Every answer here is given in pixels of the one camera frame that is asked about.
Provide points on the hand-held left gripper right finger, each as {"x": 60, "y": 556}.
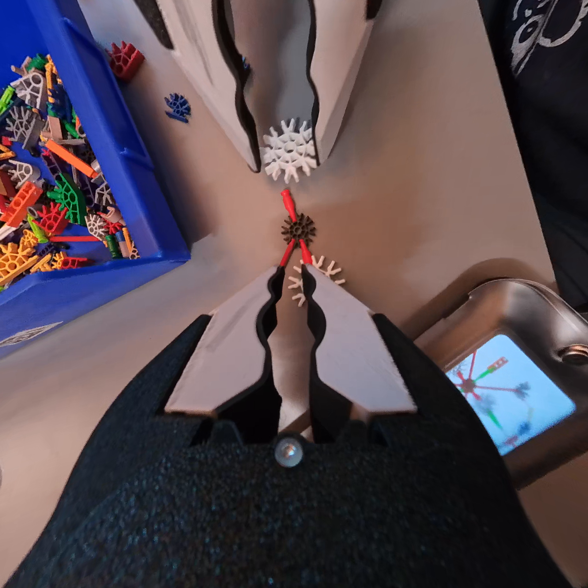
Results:
{"x": 363, "y": 358}

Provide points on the white snowflake connector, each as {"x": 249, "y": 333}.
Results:
{"x": 289, "y": 149}
{"x": 328, "y": 268}

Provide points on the long red rod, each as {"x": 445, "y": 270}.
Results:
{"x": 287, "y": 255}

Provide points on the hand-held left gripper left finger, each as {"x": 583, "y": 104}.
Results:
{"x": 220, "y": 353}

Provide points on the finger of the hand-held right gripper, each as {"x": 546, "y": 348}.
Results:
{"x": 202, "y": 69}
{"x": 342, "y": 69}

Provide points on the black snowflake connector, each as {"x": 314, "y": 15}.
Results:
{"x": 298, "y": 229}

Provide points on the short red rod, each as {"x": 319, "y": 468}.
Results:
{"x": 287, "y": 202}
{"x": 305, "y": 251}

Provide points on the person's dark printed t-shirt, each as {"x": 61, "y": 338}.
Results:
{"x": 542, "y": 138}

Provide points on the blue snowflake connector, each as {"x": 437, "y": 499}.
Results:
{"x": 178, "y": 108}

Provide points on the red fan-shaped connector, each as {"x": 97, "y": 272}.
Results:
{"x": 124, "y": 59}

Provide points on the blue plastic bin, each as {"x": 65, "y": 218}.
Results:
{"x": 115, "y": 183}

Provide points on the pile of colourful construction pieces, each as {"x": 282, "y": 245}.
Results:
{"x": 46, "y": 183}

